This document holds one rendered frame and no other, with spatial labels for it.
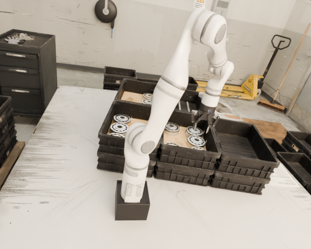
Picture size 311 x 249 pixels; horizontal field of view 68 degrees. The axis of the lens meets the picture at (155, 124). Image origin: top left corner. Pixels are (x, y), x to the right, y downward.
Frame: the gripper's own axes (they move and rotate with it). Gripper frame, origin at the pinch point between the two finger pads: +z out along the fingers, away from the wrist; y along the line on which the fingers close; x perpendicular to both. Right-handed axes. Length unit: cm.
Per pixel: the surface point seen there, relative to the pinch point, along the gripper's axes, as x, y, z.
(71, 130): 22, -73, 31
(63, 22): 314, -195, 21
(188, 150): -9.1, -4.7, 7.7
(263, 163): -8.4, 32.8, 8.2
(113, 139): -9.8, -40.9, 8.5
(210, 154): -8.9, 6.0, 7.9
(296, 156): 79, 116, 55
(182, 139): 14.3, -4.5, 17.3
